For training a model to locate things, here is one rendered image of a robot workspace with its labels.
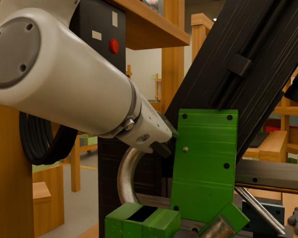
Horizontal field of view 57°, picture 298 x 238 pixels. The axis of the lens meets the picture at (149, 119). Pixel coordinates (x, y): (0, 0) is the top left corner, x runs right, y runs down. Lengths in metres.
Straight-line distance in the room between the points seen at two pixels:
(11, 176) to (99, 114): 0.33
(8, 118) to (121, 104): 0.31
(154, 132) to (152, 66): 10.51
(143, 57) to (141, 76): 0.76
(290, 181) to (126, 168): 0.33
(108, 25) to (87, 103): 0.39
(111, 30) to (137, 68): 10.55
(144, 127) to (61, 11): 0.16
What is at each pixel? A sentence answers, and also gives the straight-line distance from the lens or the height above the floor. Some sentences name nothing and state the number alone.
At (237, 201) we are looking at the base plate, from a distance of 1.15.
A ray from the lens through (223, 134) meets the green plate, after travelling 0.53.
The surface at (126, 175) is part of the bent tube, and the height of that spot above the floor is 1.15.
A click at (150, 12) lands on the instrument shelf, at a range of 0.80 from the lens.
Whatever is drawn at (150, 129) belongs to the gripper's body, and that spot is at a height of 1.25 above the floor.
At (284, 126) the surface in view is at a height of 0.94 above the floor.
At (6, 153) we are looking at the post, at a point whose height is 1.19.
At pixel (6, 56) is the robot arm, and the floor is 1.32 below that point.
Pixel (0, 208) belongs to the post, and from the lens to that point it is 0.58.
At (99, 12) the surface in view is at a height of 1.47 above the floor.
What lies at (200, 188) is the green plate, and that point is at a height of 1.13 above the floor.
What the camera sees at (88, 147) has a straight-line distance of 6.17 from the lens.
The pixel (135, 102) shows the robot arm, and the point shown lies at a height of 1.29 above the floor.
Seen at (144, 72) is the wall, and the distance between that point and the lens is 11.01.
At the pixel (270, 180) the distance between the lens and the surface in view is 0.64.
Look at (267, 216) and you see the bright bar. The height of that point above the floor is 1.04.
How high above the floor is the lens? 1.29
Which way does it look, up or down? 4 degrees down
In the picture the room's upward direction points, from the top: straight up
